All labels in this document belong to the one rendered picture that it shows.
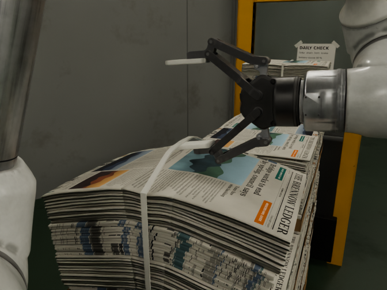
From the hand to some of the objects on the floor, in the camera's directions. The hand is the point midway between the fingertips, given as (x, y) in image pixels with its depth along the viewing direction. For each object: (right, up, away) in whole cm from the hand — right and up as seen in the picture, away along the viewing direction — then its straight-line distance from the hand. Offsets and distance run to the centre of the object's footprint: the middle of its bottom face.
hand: (178, 103), depth 59 cm
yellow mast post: (+34, -75, +194) cm, 210 cm away
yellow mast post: (+95, -83, +168) cm, 210 cm away
